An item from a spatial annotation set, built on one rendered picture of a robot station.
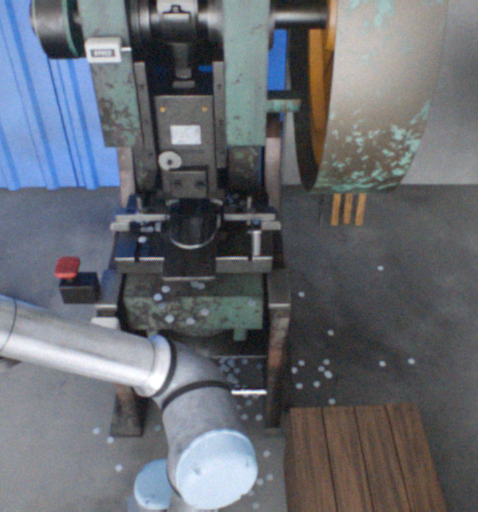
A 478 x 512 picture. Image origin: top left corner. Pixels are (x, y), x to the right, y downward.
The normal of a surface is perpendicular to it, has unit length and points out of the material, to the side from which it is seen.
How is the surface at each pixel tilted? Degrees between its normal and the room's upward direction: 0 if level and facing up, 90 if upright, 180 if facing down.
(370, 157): 110
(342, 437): 0
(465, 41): 90
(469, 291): 0
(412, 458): 0
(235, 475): 82
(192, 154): 90
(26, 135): 90
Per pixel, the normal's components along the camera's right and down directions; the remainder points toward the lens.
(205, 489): 0.32, 0.55
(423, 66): 0.00, 0.59
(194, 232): 0.00, -0.73
